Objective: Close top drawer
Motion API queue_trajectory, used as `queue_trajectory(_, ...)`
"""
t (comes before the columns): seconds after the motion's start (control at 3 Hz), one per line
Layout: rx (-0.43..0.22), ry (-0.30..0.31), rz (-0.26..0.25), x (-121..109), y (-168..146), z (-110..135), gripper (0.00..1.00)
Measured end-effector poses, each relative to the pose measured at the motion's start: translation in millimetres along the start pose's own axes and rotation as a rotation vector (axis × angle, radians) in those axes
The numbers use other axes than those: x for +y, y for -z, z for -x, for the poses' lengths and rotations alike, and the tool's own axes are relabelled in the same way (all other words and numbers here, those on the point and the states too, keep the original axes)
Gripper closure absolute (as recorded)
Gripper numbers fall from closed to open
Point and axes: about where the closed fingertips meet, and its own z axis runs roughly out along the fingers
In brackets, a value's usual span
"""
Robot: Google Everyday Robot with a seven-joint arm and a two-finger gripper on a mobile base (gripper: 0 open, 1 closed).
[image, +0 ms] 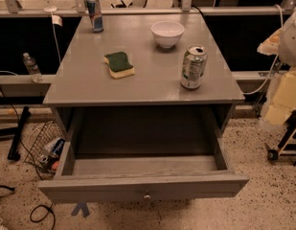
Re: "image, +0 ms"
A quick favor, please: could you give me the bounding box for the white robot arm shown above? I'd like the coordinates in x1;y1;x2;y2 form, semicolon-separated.
257;8;296;126

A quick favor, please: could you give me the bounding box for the grey wooden cabinet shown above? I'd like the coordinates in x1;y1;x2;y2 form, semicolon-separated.
42;13;246;155

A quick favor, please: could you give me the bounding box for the black wheeled cart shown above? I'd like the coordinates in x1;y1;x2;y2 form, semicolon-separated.
265;110;296;166

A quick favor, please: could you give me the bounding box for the blue silver energy drink can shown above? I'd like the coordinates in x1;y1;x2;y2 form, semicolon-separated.
86;0;103;34

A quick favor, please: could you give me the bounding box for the black floor cable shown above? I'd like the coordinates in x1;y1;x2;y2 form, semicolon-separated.
29;204;57;230

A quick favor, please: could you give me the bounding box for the white hanging cable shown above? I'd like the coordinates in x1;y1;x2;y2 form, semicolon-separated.
242;3;285;96

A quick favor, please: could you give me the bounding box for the white bowl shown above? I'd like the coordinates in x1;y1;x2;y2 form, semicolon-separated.
151;21;185;48

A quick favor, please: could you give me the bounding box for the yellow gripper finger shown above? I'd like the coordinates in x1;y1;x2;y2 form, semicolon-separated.
257;29;282;56
264;68;296;126

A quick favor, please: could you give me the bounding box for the blue white snack bag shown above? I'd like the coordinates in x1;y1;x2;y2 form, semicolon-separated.
42;137;65;158

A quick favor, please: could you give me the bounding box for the clear plastic water bottle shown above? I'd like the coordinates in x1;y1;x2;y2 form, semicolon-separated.
23;53;43;83

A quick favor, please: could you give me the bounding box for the grey top drawer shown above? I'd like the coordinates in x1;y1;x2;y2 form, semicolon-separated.
37;107;250;205

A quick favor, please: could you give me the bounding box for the green yellow sponge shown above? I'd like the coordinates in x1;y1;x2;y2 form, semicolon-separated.
103;52;135;80

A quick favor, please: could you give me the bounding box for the black metal bar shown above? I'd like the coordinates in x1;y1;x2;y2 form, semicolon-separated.
8;106;31;161

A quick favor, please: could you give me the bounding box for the wire mesh basket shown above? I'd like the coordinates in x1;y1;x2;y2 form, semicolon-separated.
24;121;65;174

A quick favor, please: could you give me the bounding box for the green silver soda can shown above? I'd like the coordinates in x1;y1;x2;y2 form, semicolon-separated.
180;45;208;90

